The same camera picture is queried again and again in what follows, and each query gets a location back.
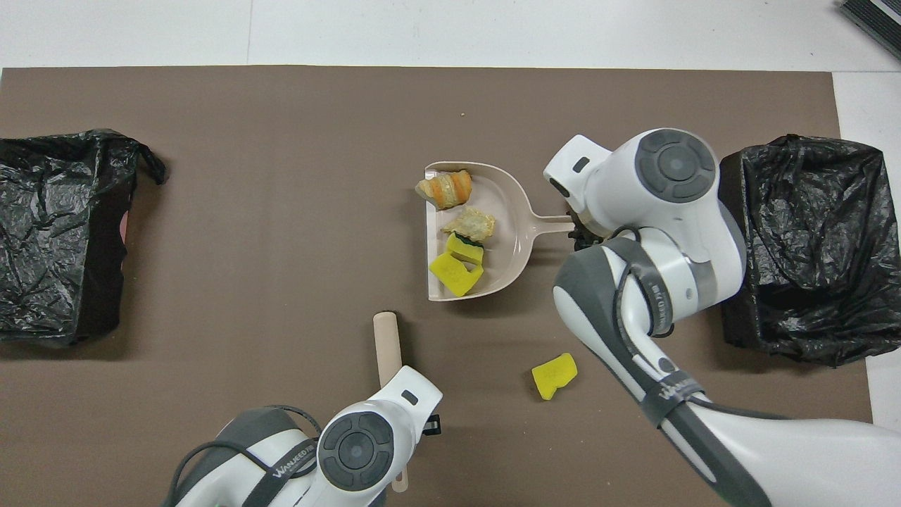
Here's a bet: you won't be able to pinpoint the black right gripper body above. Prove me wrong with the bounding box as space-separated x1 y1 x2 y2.
570 215 600 252

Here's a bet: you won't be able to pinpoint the beige plastic dustpan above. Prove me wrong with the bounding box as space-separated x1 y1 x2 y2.
424 161 576 302

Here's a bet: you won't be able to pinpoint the beige hand brush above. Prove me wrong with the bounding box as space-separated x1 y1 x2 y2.
373 311 410 494

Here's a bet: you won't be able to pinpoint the small flaky croissant piece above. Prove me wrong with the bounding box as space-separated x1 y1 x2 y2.
442 206 496 244

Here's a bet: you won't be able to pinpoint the yellow sponge with green pad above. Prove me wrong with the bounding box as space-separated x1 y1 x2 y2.
445 232 486 267

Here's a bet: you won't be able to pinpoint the yellow sponge piece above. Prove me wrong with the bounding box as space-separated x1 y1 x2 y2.
429 251 485 298
531 352 579 402

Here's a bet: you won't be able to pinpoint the large striped croissant piece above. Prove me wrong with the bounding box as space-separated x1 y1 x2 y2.
415 169 474 211

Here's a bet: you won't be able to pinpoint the black bag lined bin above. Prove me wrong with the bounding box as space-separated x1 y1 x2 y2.
0 128 168 349
718 134 889 368

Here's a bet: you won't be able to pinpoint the brown table mat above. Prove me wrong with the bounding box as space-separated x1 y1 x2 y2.
0 65 883 507

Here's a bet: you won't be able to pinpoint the dark ribbed device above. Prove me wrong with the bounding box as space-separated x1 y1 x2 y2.
838 0 901 61

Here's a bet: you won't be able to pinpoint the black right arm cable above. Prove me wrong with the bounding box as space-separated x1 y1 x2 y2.
610 227 705 416

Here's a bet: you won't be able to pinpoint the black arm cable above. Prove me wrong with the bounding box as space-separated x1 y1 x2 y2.
165 403 326 507
610 227 705 416

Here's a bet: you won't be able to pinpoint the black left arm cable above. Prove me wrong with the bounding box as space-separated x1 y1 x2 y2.
165 403 326 507

